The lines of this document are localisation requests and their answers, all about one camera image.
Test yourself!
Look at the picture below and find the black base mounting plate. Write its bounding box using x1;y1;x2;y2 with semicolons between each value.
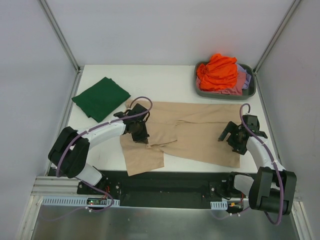
47;168;256;209

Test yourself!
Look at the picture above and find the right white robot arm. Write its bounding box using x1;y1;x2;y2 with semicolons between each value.
218;115;297;215

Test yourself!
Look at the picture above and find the grey laundry basket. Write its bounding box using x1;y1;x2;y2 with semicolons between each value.
193;60;256;102

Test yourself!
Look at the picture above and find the front aluminium rail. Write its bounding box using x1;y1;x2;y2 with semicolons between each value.
31;176;302;201

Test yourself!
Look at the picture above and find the lavender t shirt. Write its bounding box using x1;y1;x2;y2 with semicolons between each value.
236;63;252;90

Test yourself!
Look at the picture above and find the orange t shirt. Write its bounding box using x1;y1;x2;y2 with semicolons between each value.
196;53;238;92

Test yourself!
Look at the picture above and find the white cable duct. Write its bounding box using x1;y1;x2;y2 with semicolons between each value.
210;199;245;210
42;196;120;208

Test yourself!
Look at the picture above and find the pink t shirt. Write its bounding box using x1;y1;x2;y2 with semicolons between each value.
204;78;243;96

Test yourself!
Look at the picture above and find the right white cable duct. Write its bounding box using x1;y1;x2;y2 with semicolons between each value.
210;199;245;210

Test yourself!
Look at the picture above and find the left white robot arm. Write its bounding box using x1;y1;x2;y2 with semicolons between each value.
48;103;150;195

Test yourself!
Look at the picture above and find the left white cable duct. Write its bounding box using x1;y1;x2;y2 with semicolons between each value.
42;196;120;208

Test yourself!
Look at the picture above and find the left aluminium frame post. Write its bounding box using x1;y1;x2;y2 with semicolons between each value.
37;0;81;73

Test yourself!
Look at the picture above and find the aluminium frame post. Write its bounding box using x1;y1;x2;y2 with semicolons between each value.
37;0;81;73
252;0;303;76

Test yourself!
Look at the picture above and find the right aluminium frame post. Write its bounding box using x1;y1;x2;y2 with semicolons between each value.
252;0;303;76

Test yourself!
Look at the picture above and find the green t shirt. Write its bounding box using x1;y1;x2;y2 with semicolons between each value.
72;77;131;123

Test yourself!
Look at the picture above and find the beige t shirt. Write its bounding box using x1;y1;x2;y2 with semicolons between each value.
120;101;241;176

